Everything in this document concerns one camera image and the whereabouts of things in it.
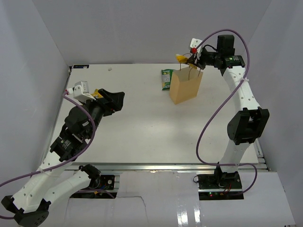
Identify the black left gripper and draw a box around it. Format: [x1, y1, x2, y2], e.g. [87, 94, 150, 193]
[80, 88, 125, 139]

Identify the yellow snack bar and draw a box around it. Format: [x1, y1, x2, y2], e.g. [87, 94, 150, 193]
[175, 54, 188, 64]

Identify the yellow snack packet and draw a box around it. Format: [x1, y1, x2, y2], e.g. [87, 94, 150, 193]
[91, 89, 103, 99]

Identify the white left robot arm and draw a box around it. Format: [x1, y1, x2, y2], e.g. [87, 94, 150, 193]
[1, 88, 125, 227]

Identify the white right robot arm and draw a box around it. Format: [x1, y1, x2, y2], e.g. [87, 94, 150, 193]
[187, 35, 269, 189]

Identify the brown paper bag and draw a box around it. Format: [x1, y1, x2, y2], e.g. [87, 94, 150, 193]
[169, 64, 203, 105]

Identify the green snack packet behind bag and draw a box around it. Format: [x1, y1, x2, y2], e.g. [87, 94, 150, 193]
[161, 69, 175, 90]

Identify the blue label left corner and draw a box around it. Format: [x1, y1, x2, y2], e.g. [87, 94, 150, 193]
[72, 64, 89, 69]

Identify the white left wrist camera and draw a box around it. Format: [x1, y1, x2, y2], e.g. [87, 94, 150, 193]
[65, 81, 96, 103]

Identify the aluminium front rail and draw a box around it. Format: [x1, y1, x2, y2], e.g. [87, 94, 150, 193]
[65, 163, 267, 172]

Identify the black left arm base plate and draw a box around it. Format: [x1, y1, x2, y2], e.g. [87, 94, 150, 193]
[97, 175, 116, 190]

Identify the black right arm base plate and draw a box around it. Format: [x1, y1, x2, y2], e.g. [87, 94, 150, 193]
[193, 174, 242, 190]

